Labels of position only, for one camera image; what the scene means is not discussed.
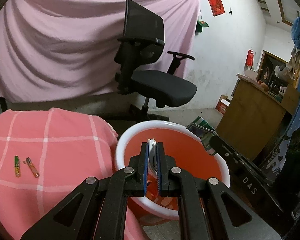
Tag green battery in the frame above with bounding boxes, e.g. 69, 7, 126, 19
14, 155, 21, 177

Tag white red trash bin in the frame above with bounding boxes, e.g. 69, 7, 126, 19
115, 121, 230, 225

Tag green wall ornament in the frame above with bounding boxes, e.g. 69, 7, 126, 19
195, 21, 209, 33

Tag pink hanging sheet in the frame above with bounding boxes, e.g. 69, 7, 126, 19
0, 0, 200, 102

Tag red hanging bag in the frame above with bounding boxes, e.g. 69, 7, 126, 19
245, 49, 254, 68

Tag pink checked tablecloth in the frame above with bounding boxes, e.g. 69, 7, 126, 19
0, 108, 117, 239

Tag black office chair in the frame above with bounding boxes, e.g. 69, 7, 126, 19
113, 0, 198, 120

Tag wooden cabinet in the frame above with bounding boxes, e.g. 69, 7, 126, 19
216, 74, 300, 160

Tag red wall poster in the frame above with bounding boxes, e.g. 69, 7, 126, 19
208, 0, 225, 17

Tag green cigarette pack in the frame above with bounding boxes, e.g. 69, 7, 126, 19
187, 116, 217, 155

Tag red cardboard box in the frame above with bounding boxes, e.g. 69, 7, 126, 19
215, 95, 231, 115

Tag framed picture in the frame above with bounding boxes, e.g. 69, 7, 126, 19
256, 50, 288, 94

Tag white green medicine box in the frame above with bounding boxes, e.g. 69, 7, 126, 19
147, 139, 157, 178

